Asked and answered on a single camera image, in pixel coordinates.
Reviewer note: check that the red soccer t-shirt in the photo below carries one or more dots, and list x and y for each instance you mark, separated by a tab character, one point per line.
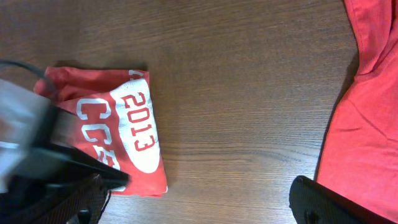
359	157

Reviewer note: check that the orange Fram t-shirt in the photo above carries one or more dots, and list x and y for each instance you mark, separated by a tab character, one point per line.
114	122

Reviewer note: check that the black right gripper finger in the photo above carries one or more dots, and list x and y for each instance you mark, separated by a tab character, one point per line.
312	203

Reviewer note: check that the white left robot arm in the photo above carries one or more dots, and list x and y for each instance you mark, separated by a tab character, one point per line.
29	120

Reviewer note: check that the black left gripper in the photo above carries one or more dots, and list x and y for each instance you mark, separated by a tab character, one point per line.
58	185

